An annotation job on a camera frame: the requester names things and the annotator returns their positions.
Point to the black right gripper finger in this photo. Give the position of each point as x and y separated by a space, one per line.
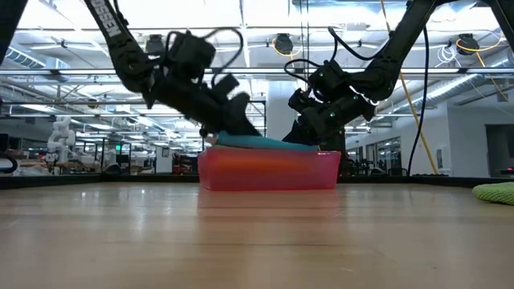
296 134

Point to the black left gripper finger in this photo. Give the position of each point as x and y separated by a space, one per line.
245 116

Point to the blue microfiber towel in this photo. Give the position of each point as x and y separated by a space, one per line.
265 142

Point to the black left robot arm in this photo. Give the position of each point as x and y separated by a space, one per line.
120 48

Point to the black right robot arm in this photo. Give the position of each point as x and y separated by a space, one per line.
385 64

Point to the bright green microfiber towel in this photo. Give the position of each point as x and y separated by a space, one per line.
496 193

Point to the red plastic tray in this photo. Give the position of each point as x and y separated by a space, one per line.
269 168

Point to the green exit sign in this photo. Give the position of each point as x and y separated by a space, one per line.
118 148

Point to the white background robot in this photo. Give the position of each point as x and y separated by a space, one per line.
61 138

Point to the dark background doorway panel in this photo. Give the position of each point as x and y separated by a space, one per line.
500 148

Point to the black background rig frame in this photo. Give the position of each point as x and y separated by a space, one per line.
264 116

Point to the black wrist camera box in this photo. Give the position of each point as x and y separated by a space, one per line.
190 54
303 100

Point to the white wall-mounted box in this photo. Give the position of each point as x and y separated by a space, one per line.
440 159

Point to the silver ventilation duct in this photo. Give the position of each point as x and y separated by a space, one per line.
454 88

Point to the grey ceiling air duct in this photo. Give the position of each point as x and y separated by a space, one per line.
24 56

